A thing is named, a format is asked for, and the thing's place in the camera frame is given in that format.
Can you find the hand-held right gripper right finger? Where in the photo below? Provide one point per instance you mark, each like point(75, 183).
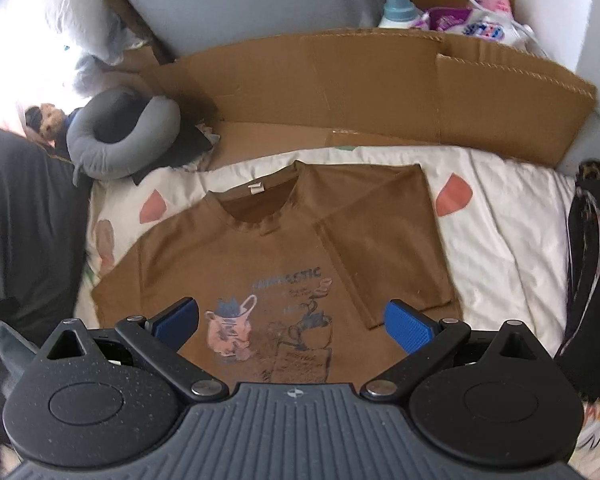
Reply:
point(407, 330)

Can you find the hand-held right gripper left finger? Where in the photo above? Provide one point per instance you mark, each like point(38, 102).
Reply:
point(177, 320)

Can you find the brown printed t-shirt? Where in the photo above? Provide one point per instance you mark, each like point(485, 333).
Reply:
point(205, 250)

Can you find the cream bear printed blanket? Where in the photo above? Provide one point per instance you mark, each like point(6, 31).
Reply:
point(505, 240)

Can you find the small black cloth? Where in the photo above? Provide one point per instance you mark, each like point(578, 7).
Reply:
point(190, 147)

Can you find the grey neck pillow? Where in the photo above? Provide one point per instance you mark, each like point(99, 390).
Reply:
point(125, 152)

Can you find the dark grey pillow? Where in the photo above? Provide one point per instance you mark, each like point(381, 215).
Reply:
point(25, 220)

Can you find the black folded cloth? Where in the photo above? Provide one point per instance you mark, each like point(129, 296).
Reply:
point(590, 310)

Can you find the brown teddy bear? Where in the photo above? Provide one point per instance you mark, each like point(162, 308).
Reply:
point(50, 122)

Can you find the pale blue plastic bag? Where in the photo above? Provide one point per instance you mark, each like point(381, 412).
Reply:
point(87, 75)

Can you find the flattened cardboard box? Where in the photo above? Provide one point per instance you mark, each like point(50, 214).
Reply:
point(330, 80)

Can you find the white refill pouch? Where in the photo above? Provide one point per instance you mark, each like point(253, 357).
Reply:
point(495, 32)

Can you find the white bottle with blue cap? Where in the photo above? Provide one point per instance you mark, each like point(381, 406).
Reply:
point(397, 10)

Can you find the colourful plastic packets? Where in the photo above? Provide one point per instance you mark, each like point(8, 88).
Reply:
point(522, 25)

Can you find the grey upright mattress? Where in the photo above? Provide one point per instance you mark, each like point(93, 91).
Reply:
point(255, 0)

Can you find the white fluffy pillow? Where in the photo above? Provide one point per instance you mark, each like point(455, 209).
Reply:
point(55, 5)

